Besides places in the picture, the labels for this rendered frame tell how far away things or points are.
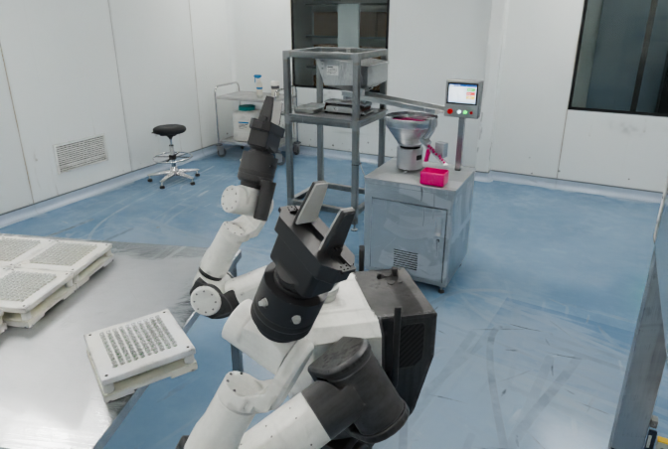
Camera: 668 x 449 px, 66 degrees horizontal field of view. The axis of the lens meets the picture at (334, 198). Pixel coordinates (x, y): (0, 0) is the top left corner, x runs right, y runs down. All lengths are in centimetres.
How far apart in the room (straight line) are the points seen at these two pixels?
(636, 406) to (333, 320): 70
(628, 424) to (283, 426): 81
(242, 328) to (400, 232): 285
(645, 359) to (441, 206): 224
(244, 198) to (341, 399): 55
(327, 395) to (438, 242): 265
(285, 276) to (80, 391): 104
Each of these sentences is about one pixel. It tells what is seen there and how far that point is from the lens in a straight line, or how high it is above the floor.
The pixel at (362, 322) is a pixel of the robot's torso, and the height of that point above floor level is 126.
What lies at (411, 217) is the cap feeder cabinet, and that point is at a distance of 347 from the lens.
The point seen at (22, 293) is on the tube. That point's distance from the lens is 201.
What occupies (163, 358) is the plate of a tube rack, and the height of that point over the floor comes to 94.
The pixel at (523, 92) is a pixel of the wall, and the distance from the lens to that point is 599.
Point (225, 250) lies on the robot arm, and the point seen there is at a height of 126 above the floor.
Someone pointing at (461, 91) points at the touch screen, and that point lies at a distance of 358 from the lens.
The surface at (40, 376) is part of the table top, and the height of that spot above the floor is 87.
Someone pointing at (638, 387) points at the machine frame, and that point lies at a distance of 135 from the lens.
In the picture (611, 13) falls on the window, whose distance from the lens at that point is 588.
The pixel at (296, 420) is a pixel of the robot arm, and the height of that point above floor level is 121.
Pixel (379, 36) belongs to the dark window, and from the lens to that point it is 639.
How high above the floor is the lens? 181
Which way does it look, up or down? 20 degrees down
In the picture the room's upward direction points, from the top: straight up
